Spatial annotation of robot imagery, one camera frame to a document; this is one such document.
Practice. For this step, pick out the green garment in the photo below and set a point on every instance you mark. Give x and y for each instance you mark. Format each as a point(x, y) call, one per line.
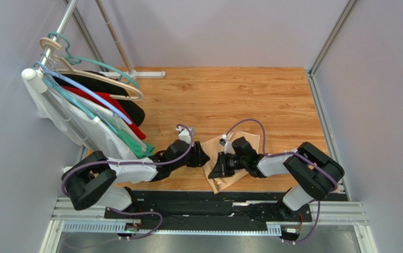
point(139, 149)

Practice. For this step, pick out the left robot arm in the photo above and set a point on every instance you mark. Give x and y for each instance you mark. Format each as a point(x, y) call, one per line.
point(91, 182)

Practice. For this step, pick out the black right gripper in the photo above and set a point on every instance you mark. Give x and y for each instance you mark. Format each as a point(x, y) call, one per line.
point(223, 166)

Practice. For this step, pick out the aluminium frame rail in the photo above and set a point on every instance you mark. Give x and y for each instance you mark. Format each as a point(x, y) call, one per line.
point(340, 225)

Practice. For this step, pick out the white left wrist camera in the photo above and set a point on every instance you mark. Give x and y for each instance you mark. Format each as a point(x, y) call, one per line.
point(185, 134)

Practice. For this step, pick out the teal plastic hanger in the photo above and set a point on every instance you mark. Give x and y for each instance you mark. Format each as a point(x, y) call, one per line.
point(75, 60)

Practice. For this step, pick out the thin metal rod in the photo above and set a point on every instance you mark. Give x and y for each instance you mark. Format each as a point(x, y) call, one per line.
point(114, 36)

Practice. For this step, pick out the beige wooden hanger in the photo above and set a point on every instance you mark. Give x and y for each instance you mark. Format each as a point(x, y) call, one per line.
point(92, 75)

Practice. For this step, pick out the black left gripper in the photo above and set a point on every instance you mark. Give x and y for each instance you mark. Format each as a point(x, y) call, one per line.
point(200, 157)

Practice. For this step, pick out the red garment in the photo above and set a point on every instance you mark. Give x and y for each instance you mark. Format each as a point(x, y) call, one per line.
point(133, 112)

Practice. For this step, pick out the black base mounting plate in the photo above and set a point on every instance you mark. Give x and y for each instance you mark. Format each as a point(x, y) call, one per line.
point(206, 211)

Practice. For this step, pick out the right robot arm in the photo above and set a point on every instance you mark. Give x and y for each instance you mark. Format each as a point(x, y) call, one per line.
point(316, 173)

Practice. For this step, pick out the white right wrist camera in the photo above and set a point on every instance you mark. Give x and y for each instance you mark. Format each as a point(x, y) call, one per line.
point(227, 144)

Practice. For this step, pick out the black garment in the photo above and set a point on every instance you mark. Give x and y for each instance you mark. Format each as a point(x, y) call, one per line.
point(93, 85)

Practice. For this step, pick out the white clothes rack base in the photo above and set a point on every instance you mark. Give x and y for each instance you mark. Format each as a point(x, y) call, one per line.
point(134, 74)

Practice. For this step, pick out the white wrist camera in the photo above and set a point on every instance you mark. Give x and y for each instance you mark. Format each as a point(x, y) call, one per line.
point(227, 144)
point(185, 134)

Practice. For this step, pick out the white garment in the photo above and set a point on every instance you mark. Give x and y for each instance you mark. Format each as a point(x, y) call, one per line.
point(83, 121)

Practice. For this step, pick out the blue plastic hanger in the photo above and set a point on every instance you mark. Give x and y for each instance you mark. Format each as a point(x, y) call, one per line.
point(85, 90)

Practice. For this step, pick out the metal clothes rack pole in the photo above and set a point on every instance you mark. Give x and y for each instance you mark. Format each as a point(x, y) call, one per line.
point(33, 77)

